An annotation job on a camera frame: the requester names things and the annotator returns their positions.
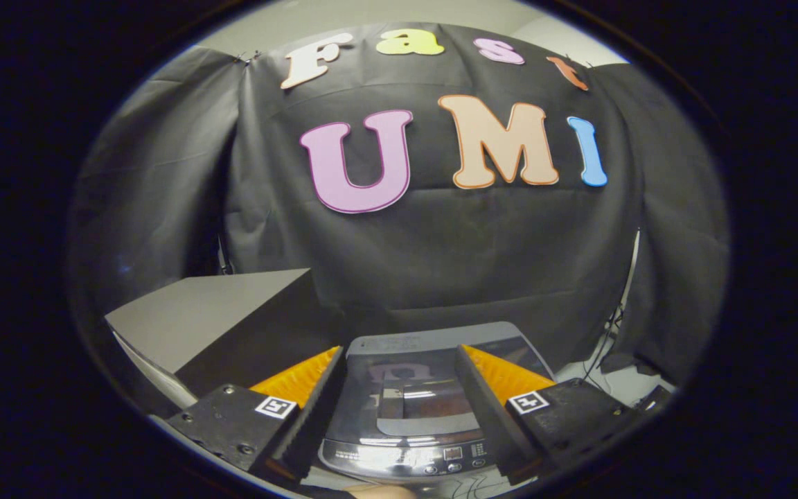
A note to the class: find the backdrop stand pole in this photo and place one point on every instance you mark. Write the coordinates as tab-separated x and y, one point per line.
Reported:
223	256

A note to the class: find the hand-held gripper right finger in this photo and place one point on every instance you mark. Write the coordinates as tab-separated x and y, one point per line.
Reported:
492	416

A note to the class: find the person's knee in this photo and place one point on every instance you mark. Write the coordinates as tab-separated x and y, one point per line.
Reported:
378	493

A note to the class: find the dark grey cabinet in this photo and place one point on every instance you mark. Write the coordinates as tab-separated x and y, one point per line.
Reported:
198	312

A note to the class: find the grey washing machine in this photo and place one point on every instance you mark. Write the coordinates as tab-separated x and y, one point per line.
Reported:
399	462

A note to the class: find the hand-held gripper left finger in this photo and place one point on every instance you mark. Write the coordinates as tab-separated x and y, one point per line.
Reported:
314	409

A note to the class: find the black floor device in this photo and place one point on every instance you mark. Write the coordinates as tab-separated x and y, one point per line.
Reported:
655	398

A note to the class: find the black backdrop cloth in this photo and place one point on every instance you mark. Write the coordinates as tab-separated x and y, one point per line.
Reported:
440	263

